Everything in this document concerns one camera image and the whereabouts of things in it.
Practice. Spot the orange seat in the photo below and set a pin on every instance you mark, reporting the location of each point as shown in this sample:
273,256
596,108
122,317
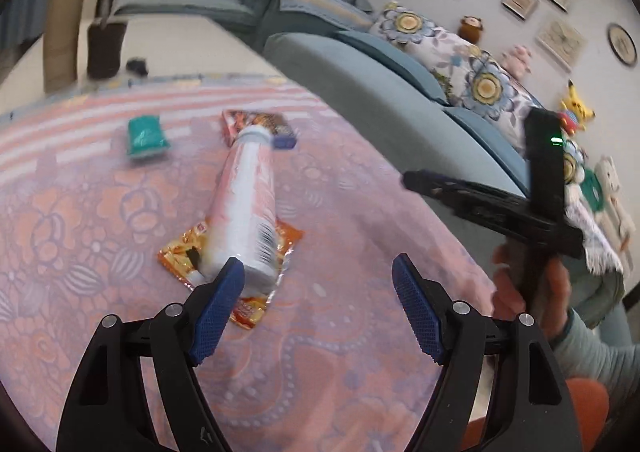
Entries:
590,412

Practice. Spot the striped armrest cover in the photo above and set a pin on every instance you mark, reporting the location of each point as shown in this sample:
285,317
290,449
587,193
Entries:
320,2

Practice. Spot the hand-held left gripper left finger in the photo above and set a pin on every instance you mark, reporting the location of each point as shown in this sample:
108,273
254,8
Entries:
217,312

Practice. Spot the blue sofa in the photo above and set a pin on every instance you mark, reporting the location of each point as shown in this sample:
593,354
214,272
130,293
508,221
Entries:
190,2

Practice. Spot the yellow mouse plush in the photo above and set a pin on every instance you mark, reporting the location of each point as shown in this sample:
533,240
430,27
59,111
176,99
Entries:
575,107

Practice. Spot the bronze thermos flask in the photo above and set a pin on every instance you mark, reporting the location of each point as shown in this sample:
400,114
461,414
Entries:
62,37

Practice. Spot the pink pig plush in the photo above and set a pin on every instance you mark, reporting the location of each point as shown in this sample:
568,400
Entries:
517,61

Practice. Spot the teal packet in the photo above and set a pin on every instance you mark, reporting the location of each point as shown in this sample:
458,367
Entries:
146,137

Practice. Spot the dark brown cup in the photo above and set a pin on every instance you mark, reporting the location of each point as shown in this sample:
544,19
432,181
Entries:
106,49

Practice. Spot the white fringed cloth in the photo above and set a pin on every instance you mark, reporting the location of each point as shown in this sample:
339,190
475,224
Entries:
595,232

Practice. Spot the brown monkey plush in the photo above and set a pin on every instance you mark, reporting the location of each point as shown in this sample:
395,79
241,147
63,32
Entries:
471,29

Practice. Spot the white coffee table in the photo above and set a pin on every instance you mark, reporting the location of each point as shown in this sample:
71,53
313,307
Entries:
200,52

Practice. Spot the white teddy bear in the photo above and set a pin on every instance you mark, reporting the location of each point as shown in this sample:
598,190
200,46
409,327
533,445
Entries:
612,192

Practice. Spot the orange white plastic bottle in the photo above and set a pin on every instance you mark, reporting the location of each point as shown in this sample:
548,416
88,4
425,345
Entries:
240,212

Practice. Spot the red snack packet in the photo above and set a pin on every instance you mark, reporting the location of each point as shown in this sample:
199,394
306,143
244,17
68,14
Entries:
260,119

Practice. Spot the person's right forearm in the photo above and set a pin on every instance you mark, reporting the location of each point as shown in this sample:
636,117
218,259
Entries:
590,352

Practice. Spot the blue pillow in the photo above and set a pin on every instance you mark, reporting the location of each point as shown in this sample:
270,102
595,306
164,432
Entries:
395,64

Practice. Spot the butterfly picture frame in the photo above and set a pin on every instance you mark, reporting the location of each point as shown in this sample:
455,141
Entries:
561,43

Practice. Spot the small crown picture frame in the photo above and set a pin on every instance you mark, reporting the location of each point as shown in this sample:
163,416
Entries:
520,1

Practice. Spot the green plush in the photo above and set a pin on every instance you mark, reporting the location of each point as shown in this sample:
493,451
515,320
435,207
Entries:
592,189

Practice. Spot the round wall clock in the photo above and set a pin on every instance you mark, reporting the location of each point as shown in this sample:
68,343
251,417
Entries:
623,44

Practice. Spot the floral cushion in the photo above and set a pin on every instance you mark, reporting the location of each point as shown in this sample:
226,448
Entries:
492,82
415,27

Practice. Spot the pink floral blanket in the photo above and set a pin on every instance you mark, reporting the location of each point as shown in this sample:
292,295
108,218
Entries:
340,242

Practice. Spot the orange snack packet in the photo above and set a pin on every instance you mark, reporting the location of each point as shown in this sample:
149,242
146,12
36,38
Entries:
175,252

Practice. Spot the black car key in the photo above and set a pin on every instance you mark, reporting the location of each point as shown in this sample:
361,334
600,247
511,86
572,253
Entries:
136,67

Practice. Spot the light blue embossed sofa cover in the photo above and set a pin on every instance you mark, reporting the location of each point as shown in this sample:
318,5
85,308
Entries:
360,92

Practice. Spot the person's right hand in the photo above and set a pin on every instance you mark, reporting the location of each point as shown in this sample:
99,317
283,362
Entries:
557,292

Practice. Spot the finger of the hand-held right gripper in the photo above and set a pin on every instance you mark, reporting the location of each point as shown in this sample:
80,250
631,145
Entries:
470,199

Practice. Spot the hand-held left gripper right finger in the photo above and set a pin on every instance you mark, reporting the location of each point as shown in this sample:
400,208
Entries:
417,309

